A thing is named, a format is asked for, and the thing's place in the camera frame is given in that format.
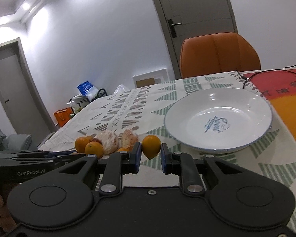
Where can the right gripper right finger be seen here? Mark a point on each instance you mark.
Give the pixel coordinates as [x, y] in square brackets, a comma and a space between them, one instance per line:
[182, 165]

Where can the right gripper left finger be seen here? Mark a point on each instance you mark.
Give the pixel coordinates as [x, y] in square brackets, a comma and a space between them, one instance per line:
[116, 166]

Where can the small kumquat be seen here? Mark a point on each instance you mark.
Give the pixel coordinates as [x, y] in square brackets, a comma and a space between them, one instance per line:
[126, 149]
[151, 145]

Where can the large orange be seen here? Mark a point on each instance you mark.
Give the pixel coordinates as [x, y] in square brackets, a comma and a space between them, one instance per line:
[94, 148]
[81, 143]

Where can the peeled pomelo piece small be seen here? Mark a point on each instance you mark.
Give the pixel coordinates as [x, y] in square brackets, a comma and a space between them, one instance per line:
[129, 138]

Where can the person left hand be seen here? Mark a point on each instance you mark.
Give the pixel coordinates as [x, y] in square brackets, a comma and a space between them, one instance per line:
[7, 223]

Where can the grey sofa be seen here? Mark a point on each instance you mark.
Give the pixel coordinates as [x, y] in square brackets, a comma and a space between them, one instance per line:
[16, 142]

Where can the patterned white tablecloth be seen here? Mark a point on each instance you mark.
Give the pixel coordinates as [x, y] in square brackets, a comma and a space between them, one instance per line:
[143, 110]

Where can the grey door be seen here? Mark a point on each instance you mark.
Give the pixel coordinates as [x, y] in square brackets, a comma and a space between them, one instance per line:
[19, 96]
[182, 19]

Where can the white ceramic plate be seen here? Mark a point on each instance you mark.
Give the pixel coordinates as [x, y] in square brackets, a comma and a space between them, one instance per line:
[219, 120]

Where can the orange cardboard box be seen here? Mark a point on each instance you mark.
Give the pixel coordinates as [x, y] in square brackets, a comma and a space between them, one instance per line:
[63, 116]

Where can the black metal rack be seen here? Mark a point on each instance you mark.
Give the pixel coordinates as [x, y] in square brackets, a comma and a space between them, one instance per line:
[78, 102]

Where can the blue white plastic bag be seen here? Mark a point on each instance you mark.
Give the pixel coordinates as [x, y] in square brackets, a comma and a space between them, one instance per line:
[88, 90]

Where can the white styrofoam packaging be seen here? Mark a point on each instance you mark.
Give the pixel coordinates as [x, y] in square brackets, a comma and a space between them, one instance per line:
[151, 78]

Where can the orange leather chair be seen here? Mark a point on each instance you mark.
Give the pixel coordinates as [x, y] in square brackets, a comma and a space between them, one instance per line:
[217, 53]

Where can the red orange mat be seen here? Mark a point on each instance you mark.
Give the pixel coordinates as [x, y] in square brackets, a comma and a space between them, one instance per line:
[279, 87]

